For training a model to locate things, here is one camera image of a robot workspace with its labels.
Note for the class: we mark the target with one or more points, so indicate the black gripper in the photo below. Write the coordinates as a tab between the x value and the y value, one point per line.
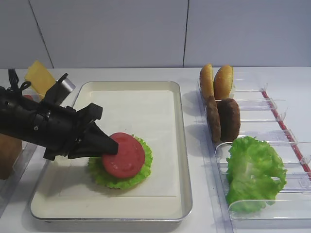
68	132

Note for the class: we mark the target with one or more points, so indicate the red tomato slice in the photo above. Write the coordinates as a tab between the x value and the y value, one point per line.
28	97
129	159

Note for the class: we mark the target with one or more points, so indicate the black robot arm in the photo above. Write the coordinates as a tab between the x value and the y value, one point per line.
17	115

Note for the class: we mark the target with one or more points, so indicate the green lettuce leaf on tray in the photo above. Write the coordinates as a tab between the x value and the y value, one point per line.
101	177

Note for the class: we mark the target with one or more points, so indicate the yellow cheese slice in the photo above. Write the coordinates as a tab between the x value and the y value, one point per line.
40	78

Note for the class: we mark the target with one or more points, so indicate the left brown meat patty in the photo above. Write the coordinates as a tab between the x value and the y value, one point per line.
213	119

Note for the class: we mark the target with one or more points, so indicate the brown meat patty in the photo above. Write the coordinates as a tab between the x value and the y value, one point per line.
213	119
230	120

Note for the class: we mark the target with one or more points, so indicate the right brown meat patty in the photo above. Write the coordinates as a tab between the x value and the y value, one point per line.
230	120

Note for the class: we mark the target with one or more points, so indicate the green lettuce leaf in rack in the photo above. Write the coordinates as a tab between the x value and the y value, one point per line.
255	174

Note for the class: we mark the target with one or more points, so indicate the white paper tray liner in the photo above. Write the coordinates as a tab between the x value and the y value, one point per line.
146	114

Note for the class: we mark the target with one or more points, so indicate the cream metal baking tray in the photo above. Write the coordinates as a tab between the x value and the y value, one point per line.
47	203

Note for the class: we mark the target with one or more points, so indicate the brown bun in left rack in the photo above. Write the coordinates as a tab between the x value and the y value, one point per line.
10	148

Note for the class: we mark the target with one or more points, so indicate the clear plastic left rack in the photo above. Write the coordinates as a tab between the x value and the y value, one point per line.
7	186

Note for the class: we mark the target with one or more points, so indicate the clear plastic rack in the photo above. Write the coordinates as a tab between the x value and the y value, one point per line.
292	207
7	186

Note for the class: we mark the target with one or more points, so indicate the left golden bun half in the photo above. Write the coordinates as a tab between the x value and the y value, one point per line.
206	81

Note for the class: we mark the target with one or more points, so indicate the golden bun half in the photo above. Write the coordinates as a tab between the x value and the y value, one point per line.
206	81
223	82

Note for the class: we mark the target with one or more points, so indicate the right golden bun half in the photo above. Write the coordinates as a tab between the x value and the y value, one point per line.
223	82

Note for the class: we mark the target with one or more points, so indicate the clear plastic right rack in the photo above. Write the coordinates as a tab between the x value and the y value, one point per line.
292	207

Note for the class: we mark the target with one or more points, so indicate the red strip under rack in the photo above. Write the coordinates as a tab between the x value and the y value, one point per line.
290	138

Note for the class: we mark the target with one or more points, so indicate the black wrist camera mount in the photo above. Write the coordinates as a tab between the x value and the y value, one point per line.
59	91

